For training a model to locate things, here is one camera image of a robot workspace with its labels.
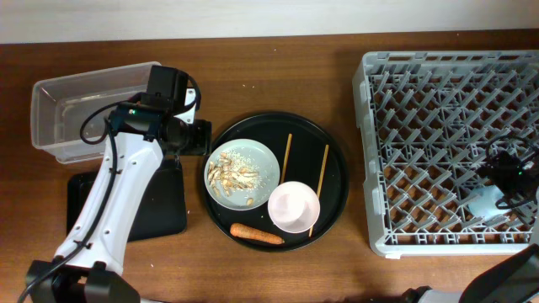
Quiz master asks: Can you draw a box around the grey plate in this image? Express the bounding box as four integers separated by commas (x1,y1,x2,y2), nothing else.
203,139,280,211

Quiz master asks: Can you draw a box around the light blue cup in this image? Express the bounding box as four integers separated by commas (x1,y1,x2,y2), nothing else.
467,185,508,221

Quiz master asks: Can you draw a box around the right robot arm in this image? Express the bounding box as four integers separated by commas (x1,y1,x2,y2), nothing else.
398,135,538,303

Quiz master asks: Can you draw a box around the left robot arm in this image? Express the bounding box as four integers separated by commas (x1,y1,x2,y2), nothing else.
18,66,211,303

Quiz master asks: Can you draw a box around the grey dishwasher rack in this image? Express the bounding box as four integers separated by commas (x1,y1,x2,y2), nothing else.
353,50,538,258

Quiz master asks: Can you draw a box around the pile of peanut shells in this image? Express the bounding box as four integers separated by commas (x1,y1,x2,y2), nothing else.
205,151,261,206

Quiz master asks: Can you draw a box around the clear plastic bin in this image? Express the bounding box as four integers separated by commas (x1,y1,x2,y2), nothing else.
30,61,159,164

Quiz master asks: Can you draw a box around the pile of rice grains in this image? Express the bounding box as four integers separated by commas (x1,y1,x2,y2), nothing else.
221,150,261,189

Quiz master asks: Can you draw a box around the black rectangular bin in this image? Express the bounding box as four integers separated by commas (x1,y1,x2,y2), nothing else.
67,159,187,242

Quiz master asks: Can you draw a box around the orange carrot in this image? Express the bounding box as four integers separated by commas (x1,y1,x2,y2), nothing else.
230,223,285,245

